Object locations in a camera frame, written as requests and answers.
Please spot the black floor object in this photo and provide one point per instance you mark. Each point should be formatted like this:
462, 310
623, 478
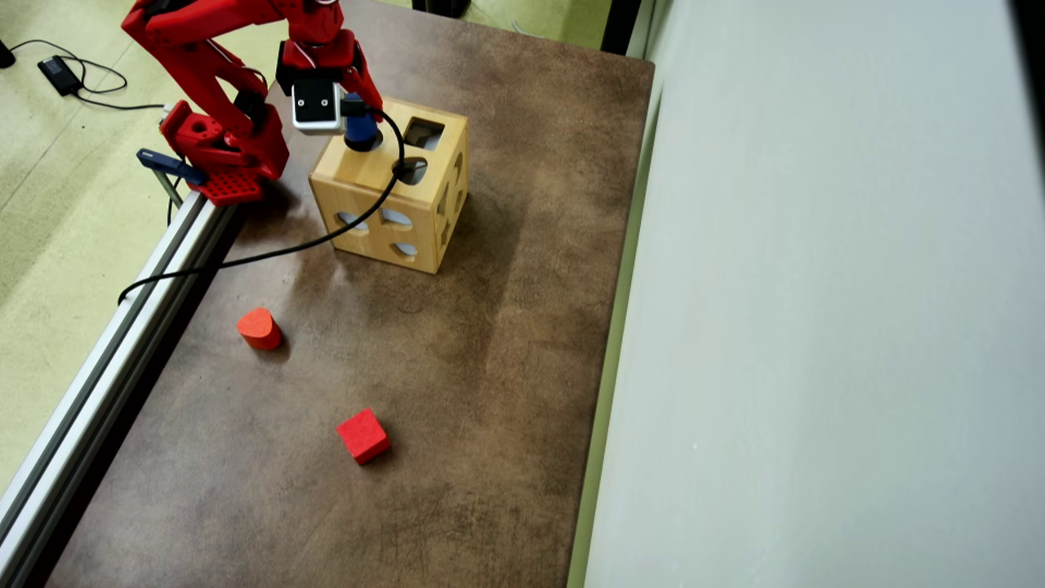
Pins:
5, 55

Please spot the red teardrop block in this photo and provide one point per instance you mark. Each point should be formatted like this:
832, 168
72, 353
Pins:
260, 329

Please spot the aluminium profile rail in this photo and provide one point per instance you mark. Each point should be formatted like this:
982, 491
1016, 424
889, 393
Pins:
82, 408

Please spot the blue cylinder block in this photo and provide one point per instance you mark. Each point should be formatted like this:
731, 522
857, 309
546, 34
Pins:
362, 135

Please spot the black power adapter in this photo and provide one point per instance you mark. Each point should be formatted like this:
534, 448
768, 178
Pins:
60, 74

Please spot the wooden shape sorter box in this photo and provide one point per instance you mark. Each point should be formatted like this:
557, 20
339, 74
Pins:
343, 167

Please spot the dark vertical post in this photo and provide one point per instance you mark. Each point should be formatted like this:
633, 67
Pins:
620, 24

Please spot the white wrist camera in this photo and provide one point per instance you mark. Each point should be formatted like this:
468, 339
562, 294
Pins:
317, 106

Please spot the red cube block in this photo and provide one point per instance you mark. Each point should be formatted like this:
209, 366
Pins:
363, 435

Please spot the red robot arm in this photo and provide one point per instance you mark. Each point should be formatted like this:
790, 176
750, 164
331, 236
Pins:
188, 57

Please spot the blue table clamp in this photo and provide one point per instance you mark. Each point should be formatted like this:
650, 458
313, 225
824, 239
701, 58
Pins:
167, 163

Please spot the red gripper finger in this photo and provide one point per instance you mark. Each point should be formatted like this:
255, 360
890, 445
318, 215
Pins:
367, 90

